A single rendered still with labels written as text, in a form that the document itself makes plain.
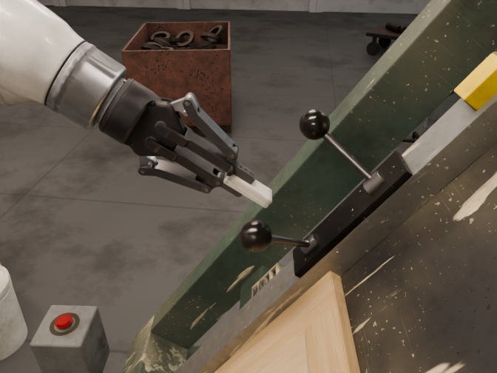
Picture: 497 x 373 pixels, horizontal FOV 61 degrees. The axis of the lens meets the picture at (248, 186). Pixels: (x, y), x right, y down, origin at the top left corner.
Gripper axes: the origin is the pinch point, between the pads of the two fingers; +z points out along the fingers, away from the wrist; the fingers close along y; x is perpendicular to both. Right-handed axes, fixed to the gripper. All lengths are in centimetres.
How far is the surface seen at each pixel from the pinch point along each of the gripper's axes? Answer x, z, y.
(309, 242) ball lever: 5.1, 9.7, -0.4
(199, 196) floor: -211, 47, 143
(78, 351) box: -11, -2, 65
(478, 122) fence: 7.0, 12.2, -24.3
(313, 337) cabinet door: 14.7, 13.7, 4.8
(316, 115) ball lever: 0.3, 0.6, -13.3
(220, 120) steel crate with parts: -310, 42, 123
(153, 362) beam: -10, 13, 57
